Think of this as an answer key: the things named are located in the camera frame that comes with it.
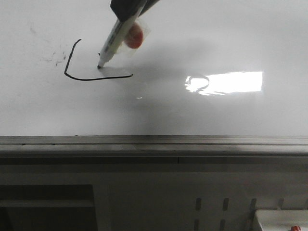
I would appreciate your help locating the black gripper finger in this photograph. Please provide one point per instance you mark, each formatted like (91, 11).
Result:
(149, 4)
(125, 9)

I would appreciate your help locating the white whiteboard marker with magnet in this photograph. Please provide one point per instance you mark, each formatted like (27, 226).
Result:
(125, 36)

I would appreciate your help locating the white perforated metal panel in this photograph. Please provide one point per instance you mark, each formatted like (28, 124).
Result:
(148, 193)

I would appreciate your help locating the white plastic tray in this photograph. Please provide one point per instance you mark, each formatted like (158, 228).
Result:
(280, 220)

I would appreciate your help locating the red capped marker in tray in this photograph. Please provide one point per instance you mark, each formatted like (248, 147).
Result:
(295, 228)

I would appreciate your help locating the white whiteboard with aluminium frame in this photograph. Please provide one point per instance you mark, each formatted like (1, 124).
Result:
(212, 77)

